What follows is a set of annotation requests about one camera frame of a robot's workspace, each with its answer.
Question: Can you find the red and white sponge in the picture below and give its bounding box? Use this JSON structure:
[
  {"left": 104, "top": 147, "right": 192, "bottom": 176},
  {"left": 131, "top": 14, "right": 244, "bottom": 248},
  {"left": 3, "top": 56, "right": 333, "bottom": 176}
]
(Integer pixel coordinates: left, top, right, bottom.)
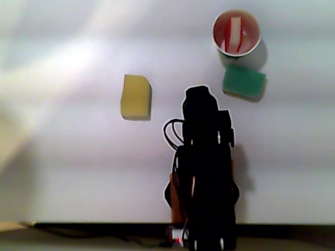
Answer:
[{"left": 222, "top": 17, "right": 245, "bottom": 52}]

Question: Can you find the green and white sponge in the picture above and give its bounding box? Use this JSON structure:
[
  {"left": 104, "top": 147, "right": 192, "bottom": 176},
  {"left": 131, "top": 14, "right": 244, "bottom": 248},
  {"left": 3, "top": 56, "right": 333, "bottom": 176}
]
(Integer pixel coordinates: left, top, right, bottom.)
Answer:
[{"left": 222, "top": 64, "right": 267, "bottom": 100}]

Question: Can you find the yellow and white sponge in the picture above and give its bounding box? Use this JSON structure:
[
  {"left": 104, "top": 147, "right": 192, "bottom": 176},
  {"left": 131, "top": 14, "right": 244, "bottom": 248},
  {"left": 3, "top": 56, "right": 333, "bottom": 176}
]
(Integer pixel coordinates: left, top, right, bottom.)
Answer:
[{"left": 120, "top": 74, "right": 153, "bottom": 121}]

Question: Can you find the orange table clamp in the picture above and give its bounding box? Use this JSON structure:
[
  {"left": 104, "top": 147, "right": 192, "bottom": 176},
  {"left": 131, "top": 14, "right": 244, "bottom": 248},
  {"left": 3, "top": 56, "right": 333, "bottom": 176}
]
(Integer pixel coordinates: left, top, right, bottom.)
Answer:
[{"left": 169, "top": 172, "right": 185, "bottom": 225}]

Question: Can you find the white paper cup green tape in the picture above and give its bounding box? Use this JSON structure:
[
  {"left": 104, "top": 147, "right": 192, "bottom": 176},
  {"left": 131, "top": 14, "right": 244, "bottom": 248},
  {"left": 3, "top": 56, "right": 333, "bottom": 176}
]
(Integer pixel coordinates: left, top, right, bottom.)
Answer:
[{"left": 211, "top": 9, "right": 261, "bottom": 60}]

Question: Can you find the small white red-lit device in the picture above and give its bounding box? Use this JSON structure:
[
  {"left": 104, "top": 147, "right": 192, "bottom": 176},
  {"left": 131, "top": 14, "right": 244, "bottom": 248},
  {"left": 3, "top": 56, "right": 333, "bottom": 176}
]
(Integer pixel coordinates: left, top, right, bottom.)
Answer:
[{"left": 166, "top": 226, "right": 189, "bottom": 246}]

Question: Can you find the black motor cable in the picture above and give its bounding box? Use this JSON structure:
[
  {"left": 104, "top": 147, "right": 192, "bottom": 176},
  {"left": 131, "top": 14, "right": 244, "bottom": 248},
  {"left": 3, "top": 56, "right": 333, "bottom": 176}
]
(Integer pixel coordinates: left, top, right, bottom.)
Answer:
[{"left": 162, "top": 118, "right": 185, "bottom": 152}]

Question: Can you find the thin dark cable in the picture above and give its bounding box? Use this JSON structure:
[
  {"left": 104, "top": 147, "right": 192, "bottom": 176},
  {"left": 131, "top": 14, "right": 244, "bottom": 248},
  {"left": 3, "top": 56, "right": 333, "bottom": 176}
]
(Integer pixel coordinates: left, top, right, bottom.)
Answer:
[{"left": 39, "top": 227, "right": 172, "bottom": 248}]

